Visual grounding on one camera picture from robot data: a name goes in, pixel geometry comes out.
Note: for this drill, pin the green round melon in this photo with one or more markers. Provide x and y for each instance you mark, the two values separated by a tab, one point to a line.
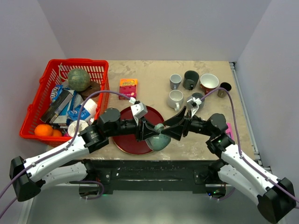
78	79

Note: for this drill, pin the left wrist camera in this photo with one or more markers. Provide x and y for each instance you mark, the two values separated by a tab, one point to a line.
138	110

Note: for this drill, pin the red floral mug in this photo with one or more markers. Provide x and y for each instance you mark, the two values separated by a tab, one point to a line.
208	82

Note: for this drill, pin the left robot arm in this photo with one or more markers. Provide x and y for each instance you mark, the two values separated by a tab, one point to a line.
26	174

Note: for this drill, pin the white speckled mug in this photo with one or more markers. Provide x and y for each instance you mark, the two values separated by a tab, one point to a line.
175	100

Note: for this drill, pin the black table front rail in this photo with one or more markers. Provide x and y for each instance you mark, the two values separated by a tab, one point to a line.
197	177

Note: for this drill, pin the brown wooden disc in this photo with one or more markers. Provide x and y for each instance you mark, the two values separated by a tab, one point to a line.
94	87

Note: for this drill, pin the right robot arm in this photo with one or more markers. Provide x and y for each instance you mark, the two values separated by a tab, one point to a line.
274	197

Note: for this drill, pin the dark grey mug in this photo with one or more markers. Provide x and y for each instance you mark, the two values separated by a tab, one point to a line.
190	79

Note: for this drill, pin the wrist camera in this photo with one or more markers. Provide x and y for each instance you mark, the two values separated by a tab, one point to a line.
138	110
193	105

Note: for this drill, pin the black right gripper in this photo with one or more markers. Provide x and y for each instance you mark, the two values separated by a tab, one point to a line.
175	131

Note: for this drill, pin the pink flat box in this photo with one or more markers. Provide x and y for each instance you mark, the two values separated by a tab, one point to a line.
229	131

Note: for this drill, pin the orange pink sponge box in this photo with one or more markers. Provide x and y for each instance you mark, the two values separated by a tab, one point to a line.
128	87

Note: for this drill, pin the small brown espresso cup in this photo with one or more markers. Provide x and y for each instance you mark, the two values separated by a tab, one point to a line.
223	89

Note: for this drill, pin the teal glazed mug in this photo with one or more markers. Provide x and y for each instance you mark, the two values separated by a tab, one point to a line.
158	142

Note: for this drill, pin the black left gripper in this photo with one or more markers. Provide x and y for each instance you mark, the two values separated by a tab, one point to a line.
147	132

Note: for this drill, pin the black carton box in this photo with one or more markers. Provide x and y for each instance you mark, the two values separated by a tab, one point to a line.
56	107

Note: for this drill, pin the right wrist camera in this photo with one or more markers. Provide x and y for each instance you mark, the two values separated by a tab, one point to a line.
193	105

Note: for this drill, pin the red plastic basket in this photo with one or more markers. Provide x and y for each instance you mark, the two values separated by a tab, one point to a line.
56	68

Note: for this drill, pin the blue candy bag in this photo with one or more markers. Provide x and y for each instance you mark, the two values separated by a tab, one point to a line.
56	91

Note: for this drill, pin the white blue paper cup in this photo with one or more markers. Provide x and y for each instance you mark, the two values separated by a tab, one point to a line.
88	111

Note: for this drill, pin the dark red round tray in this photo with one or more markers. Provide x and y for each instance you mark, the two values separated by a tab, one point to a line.
128	143

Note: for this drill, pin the small grey mug white inside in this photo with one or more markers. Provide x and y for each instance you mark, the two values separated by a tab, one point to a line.
175	81

